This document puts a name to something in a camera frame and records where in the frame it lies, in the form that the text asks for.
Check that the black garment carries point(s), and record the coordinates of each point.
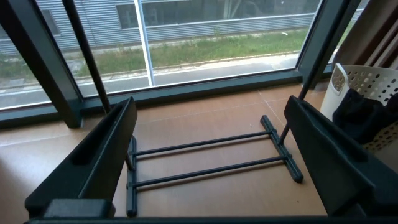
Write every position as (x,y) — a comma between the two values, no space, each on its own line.
(357,118)

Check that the window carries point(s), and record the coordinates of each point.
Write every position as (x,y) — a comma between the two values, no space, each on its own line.
(217,46)

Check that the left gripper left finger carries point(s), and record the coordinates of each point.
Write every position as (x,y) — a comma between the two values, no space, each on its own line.
(93,168)

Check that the black clothes rack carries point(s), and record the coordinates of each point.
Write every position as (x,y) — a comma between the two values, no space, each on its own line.
(202,143)

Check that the white laundry basket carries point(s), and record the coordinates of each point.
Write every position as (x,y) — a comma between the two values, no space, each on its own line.
(329,102)

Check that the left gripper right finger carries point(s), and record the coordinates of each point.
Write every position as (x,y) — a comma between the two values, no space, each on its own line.
(348,174)

